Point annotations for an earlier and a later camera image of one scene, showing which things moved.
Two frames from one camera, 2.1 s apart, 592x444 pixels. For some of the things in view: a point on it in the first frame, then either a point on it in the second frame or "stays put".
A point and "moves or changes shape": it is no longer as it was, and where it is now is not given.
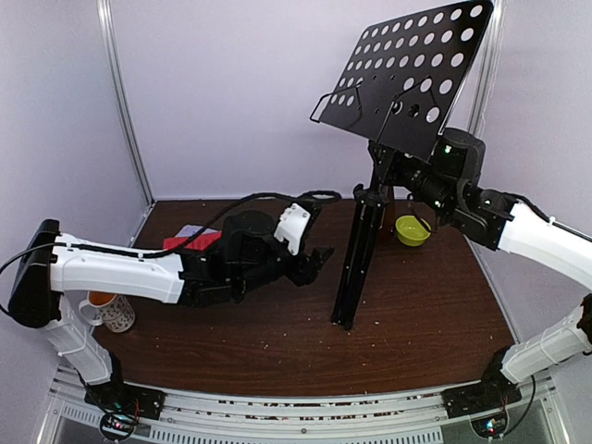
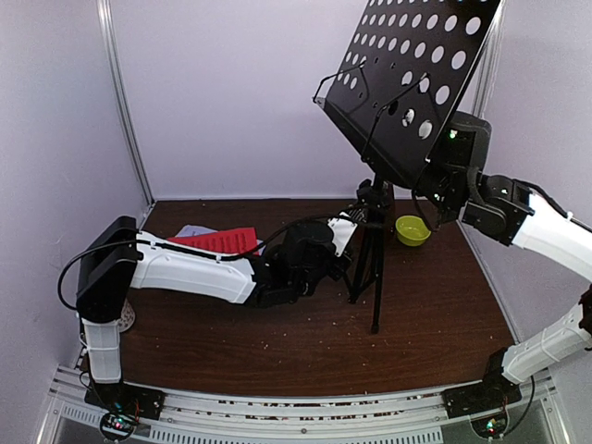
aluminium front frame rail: (412, 418) stays put
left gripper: (320, 254) -> (340, 273)
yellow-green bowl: (410, 231) stays put
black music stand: (394, 86) moves or changes shape
